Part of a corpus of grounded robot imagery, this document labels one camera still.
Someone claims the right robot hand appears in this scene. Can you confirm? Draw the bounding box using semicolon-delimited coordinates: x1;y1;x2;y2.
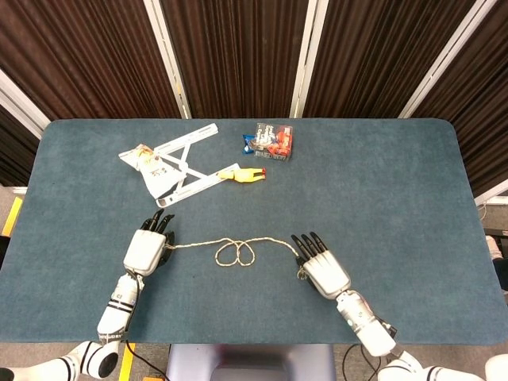
290;231;352;301

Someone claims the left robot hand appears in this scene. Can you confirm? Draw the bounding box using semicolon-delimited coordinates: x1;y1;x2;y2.
122;209;177;277

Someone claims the beige braided rope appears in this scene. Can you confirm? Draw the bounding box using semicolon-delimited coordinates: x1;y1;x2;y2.
166;236;309;283

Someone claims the white printed snack bag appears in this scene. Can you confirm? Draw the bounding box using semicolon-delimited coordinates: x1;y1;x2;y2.
117;144;188;200

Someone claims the white folding laptop stand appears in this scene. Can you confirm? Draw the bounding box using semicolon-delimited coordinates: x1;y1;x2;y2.
148;123;241;210

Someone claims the teal felt table cover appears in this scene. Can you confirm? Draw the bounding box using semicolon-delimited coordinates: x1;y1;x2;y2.
0;117;502;346

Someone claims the yellow rubber chicken toy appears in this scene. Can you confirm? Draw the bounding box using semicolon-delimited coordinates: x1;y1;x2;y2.
217;166;268;186

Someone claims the dark printed cardboard box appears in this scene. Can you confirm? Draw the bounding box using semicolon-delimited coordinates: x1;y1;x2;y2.
253;121;296;162

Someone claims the blue snack packet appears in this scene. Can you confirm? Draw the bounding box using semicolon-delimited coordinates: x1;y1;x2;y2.
241;133;260;156

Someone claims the brown pleated partition panel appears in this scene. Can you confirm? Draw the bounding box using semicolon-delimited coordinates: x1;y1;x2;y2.
0;94;41;188
0;0;184;121
302;0;478;119
412;0;508;196
160;0;309;119

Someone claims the white sneaker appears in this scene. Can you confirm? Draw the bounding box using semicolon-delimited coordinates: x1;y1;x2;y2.
485;234;508;261

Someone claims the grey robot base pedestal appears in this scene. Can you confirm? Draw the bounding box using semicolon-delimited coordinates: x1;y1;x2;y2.
165;342;336;381

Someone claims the white partition post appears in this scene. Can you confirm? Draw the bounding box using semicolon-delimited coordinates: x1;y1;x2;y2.
0;68;51;140
142;0;193;120
398;0;499;119
289;0;321;119
473;189;508;207

